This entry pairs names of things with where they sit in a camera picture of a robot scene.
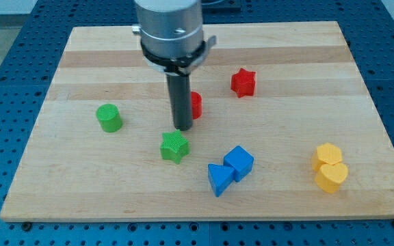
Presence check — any blue triangle block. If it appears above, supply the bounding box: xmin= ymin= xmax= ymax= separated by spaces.
xmin=208 ymin=163 xmax=235 ymax=197

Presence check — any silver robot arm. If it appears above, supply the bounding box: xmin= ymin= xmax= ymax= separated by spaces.
xmin=132 ymin=0 xmax=217 ymax=131

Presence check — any green cylinder block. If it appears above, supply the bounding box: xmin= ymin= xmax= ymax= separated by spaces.
xmin=96 ymin=104 xmax=122 ymax=133

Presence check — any blue cube block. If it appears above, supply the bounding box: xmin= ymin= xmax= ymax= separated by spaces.
xmin=223 ymin=146 xmax=254 ymax=182

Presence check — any red cylinder block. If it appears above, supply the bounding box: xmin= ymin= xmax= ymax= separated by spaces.
xmin=191 ymin=92 xmax=202 ymax=120

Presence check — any red star block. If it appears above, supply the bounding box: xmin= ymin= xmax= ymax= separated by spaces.
xmin=231 ymin=68 xmax=256 ymax=98

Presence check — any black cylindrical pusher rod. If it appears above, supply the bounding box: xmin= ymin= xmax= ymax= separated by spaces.
xmin=166 ymin=75 xmax=193 ymax=131

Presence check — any green star block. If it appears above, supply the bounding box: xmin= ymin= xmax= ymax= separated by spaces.
xmin=160 ymin=130 xmax=189 ymax=164

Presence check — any wooden board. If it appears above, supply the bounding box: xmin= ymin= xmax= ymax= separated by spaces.
xmin=0 ymin=21 xmax=394 ymax=223

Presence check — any yellow hexagon block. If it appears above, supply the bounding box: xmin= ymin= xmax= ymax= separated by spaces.
xmin=311 ymin=143 xmax=343 ymax=172

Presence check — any yellow heart block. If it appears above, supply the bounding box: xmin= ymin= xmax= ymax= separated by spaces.
xmin=314 ymin=163 xmax=349 ymax=193

